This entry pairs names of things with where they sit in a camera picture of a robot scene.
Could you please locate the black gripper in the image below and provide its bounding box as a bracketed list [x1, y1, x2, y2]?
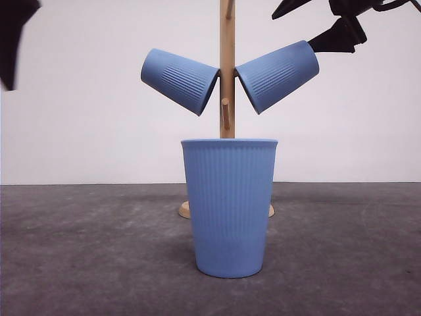
[272, 0, 421, 53]

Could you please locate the blue ribbed cup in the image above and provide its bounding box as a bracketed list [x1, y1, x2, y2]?
[181, 138, 278, 278]
[235, 40, 320, 114]
[141, 48, 220, 116]

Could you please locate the wooden mug tree stand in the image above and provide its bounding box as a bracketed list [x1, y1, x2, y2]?
[178, 0, 275, 219]

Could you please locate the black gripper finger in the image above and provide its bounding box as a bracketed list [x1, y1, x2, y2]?
[0, 0, 41, 92]

